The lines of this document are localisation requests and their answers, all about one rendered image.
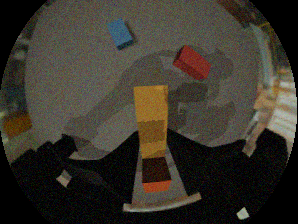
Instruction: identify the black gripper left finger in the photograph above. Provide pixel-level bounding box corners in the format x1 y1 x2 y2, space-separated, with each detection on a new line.
59 131 140 205

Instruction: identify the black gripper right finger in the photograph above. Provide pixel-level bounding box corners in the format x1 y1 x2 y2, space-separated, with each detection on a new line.
166 128 246 196

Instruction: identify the blue flat bar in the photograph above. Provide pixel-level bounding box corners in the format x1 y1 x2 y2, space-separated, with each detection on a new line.
106 19 133 51

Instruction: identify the red rectangular block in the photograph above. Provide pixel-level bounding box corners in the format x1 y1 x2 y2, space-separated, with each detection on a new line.
172 44 212 80

